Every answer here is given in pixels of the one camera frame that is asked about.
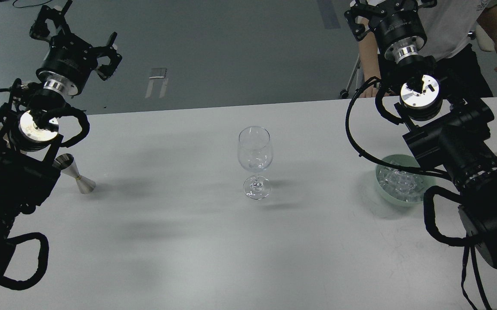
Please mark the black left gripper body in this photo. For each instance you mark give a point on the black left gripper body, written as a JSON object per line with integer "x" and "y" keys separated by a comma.
{"x": 68, "y": 57}

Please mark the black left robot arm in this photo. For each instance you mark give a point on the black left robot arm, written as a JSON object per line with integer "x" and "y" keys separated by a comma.
{"x": 36, "y": 121}

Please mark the metal floor plate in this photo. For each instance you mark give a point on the metal floor plate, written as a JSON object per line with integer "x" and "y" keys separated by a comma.
{"x": 158, "y": 73}

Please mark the person in white shirt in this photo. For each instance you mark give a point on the person in white shirt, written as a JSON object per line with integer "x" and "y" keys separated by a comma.
{"x": 447, "y": 25}

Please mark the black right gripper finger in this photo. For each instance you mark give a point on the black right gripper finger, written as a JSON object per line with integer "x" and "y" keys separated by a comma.
{"x": 363, "y": 18}
{"x": 415, "y": 5}

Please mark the green bowl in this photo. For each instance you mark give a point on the green bowl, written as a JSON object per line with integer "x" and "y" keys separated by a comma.
{"x": 430, "y": 181}

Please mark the steel double jigger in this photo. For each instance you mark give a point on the steel double jigger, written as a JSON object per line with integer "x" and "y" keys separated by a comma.
{"x": 67, "y": 165}

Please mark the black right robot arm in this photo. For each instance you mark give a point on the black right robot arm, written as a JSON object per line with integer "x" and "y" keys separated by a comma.
{"x": 447, "y": 129}

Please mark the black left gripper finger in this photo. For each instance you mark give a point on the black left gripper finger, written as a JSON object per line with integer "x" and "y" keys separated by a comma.
{"x": 106, "y": 71}
{"x": 40, "y": 29}

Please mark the clear ice cubes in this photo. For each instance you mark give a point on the clear ice cubes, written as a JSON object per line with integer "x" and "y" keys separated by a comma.
{"x": 401, "y": 185}

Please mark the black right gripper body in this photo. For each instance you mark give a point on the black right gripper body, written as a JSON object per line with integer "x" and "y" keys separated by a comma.
{"x": 399, "y": 34}

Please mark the clear wine glass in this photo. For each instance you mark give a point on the clear wine glass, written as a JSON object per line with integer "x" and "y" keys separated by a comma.
{"x": 255, "y": 155}

